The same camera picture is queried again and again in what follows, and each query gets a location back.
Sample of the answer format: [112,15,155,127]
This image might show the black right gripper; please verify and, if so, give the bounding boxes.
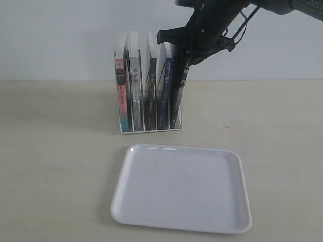
[156,1,250,76]

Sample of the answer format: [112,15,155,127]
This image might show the blue book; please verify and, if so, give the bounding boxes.
[157,43,173,130]

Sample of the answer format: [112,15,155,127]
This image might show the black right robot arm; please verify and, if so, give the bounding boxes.
[156,0,322,66]

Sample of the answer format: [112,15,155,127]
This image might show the black grey book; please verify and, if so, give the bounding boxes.
[169,45,188,129]

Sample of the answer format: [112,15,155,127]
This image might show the grey white book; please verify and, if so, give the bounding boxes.
[128,31,144,131]

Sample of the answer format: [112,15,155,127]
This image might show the black brown book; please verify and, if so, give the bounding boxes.
[144,32,157,131]

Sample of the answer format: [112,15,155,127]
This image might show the pink and teal book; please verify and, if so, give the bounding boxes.
[114,32,131,132]

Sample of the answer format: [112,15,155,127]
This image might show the white plastic tray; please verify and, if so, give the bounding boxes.
[110,144,252,234]

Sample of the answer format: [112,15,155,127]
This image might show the white wire book rack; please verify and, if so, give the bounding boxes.
[112,32,183,135]

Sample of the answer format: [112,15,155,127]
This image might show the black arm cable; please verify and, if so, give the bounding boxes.
[222,6,260,45]

